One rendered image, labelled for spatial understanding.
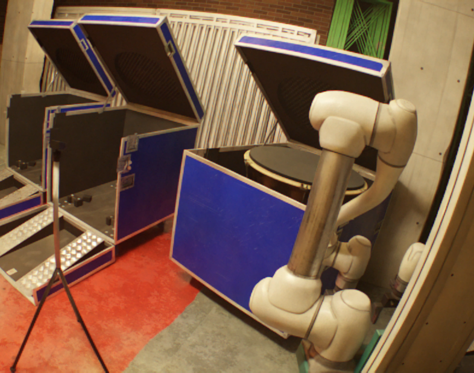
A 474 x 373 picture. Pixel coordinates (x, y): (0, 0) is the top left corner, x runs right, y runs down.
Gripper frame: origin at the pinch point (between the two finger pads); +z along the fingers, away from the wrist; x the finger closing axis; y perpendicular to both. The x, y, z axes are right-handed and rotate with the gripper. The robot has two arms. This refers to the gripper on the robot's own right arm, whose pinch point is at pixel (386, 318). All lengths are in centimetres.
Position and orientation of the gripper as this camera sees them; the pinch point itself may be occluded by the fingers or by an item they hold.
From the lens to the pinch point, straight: 169.4
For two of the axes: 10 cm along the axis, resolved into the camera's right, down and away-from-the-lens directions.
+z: -2.0, 9.3, 3.1
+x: 9.8, 1.8, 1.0
